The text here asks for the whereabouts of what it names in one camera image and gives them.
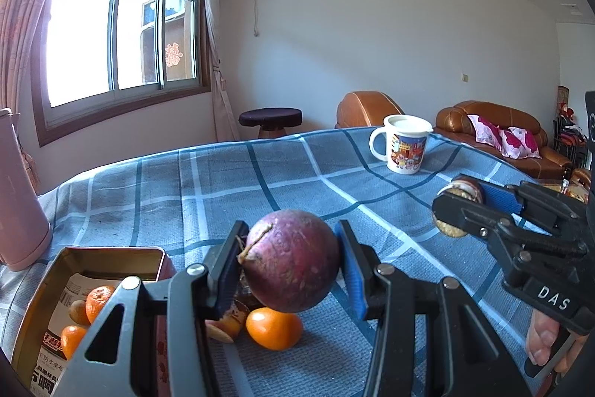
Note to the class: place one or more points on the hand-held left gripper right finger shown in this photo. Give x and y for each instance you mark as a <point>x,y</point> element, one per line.
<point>353,271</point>

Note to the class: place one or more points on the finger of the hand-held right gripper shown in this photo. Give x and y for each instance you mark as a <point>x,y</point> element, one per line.
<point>460,211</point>
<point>504,199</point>

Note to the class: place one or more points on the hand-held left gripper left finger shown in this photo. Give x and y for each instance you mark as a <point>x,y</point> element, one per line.
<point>227,271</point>

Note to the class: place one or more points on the round sandwich cookie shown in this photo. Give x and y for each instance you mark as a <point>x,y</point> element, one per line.
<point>465,190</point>

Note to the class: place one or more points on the purple round radish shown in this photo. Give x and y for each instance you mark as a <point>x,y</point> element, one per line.
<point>293,262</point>

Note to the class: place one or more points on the smooth orange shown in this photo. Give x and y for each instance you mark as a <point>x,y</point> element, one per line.
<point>72,339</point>
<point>274,328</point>

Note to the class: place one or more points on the rectangular metal tin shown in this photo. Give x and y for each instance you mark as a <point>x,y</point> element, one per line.
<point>116,260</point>

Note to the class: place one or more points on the large dimpled orange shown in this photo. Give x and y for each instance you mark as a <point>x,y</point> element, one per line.
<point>100,301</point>

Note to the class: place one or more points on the tan longan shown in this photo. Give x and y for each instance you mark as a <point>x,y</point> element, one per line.
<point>79,312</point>

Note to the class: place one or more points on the person's right hand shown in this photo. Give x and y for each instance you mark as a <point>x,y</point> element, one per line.
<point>541,336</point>

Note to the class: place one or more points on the pink floral pillow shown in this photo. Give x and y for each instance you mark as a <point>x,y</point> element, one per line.
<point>520,143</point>
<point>483,131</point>

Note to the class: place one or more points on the white cartoon print mug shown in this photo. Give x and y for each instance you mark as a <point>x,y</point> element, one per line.
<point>404,146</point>

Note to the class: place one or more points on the blue plaid tablecloth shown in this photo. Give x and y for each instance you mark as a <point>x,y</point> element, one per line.
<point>186,192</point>

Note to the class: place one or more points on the brown leather sofa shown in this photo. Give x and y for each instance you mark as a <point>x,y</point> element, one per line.
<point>455,118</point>

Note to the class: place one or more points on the dark metal chair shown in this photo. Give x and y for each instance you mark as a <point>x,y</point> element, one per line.
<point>569,132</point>

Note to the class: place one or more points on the brown leather armchair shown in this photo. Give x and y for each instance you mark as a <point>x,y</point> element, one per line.
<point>362,108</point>

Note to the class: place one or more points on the dark round stool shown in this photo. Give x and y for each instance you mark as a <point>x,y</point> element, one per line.
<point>269,117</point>

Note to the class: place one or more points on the printed paper liner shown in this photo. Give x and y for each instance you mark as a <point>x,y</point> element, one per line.
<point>46,373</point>

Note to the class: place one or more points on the pink curtain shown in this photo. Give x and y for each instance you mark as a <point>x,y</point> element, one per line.
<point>218,53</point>
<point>28,6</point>

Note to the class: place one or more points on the pink electric kettle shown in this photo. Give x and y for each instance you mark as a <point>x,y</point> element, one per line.
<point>18,201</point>

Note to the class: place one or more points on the red paper window decoration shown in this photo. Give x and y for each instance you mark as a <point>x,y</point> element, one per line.
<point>173,54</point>

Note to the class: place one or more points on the white air conditioner pipe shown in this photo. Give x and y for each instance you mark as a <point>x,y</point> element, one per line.
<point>256,11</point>

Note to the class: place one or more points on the sliding glass window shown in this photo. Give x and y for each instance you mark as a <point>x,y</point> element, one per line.
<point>121,20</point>

